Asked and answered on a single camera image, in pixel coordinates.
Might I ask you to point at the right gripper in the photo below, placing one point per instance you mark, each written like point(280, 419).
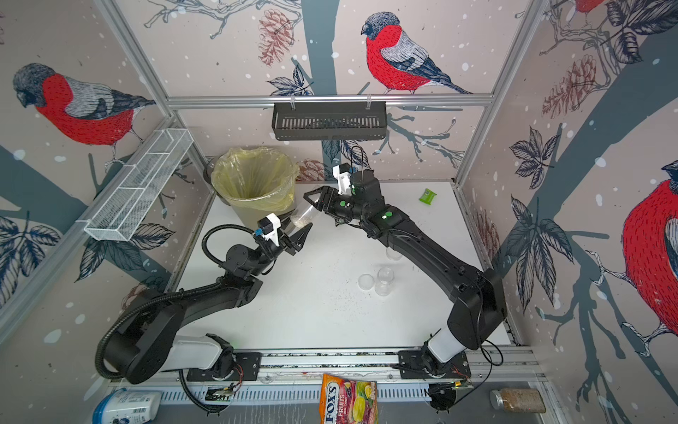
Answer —
point(322, 200)

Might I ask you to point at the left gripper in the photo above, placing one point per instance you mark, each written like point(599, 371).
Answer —
point(298, 245)

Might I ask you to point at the clear jar lid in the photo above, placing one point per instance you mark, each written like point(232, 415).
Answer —
point(393, 255)
point(366, 282)

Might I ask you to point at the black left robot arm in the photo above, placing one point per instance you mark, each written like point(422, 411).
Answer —
point(139, 343)

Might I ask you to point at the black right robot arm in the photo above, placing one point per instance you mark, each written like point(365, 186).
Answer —
point(479, 305)

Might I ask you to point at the bin with yellow bag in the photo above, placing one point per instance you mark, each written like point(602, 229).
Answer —
point(256, 183)

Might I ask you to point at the black hanging basket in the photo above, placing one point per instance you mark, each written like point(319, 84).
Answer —
point(330, 121)

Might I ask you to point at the green snack packet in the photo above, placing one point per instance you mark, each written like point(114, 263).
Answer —
point(428, 196)

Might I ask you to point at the Fox's candy bag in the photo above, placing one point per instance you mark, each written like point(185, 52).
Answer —
point(345, 401)

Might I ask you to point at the white blue-lid container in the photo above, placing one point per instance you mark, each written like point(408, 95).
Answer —
point(128, 407)

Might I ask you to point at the grain-filled jar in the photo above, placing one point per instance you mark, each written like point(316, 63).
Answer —
point(516, 400)

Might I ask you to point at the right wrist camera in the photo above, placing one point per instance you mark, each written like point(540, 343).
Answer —
point(342, 173)

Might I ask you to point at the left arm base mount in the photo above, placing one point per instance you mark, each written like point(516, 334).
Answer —
point(229, 366)

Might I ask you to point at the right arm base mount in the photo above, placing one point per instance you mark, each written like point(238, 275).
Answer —
point(420, 364)

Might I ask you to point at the white wire shelf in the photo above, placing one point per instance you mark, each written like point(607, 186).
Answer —
point(124, 210)

